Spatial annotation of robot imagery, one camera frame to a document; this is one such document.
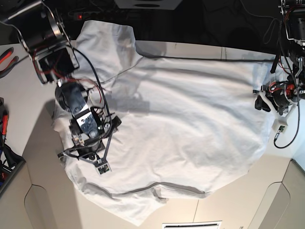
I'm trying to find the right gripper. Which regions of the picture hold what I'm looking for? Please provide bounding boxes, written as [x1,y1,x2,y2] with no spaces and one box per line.
[57,112,122,167]

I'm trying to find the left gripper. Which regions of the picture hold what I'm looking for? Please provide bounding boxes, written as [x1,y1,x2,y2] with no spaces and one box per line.
[253,81,298,125]

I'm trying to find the white t-shirt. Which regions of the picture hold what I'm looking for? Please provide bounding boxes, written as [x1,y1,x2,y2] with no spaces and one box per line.
[62,21,274,226]

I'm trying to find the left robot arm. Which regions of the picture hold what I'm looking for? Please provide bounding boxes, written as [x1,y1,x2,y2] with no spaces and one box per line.
[253,0,305,127]

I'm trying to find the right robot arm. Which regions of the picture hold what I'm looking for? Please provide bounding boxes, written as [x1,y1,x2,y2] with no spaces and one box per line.
[0,0,121,174]

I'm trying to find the white vent grille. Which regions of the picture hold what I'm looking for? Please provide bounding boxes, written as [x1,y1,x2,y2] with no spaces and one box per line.
[162,221,222,229]

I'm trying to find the orange grey pliers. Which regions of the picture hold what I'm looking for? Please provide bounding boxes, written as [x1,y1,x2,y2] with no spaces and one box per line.
[0,47,19,79]

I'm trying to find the power strip with red light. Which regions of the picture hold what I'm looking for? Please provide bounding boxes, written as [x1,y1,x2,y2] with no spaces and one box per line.
[68,9,127,21]

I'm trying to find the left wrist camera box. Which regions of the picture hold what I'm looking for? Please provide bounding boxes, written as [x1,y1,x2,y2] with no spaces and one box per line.
[272,119,288,133]

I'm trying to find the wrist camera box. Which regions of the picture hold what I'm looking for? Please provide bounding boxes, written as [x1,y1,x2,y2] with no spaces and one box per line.
[272,119,288,133]
[96,162,111,175]

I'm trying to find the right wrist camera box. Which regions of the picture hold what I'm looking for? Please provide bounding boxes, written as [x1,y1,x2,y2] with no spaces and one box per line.
[96,162,111,175]

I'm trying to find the white cable on floor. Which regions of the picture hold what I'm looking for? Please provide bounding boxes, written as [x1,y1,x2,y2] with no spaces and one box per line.
[238,0,284,45]

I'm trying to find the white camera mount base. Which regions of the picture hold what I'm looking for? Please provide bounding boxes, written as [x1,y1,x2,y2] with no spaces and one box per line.
[114,0,182,10]

